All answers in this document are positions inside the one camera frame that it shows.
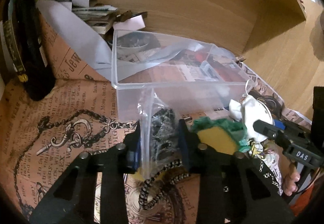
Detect black chain-print fabric scrunchie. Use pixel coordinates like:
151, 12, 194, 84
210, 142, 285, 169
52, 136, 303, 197
250, 158, 283, 196

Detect green and yellow sponge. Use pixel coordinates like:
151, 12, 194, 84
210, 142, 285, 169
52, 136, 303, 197
191, 117, 250, 155

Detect black and white braided cord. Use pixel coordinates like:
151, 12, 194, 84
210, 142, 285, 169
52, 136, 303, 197
137, 159, 191, 212

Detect clear bag with dark item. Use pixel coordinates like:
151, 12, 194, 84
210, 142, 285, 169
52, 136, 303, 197
137, 88, 181, 179

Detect white patterned fabric scrunchie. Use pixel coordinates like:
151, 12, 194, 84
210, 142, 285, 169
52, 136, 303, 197
229, 95, 274, 143

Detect person's right hand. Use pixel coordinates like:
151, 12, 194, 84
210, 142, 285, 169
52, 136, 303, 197
283, 163, 300, 197

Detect vintage newspaper print mat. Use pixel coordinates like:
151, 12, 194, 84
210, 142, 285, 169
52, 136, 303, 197
0, 11, 203, 224

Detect clear plastic storage box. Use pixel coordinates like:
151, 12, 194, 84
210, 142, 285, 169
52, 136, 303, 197
112, 30, 256, 120

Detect dark glass bottle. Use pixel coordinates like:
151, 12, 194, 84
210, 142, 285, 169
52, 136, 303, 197
2, 0, 55, 101

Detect stack of rolled newspapers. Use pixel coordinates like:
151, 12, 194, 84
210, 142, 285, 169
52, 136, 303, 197
54, 0, 147, 35

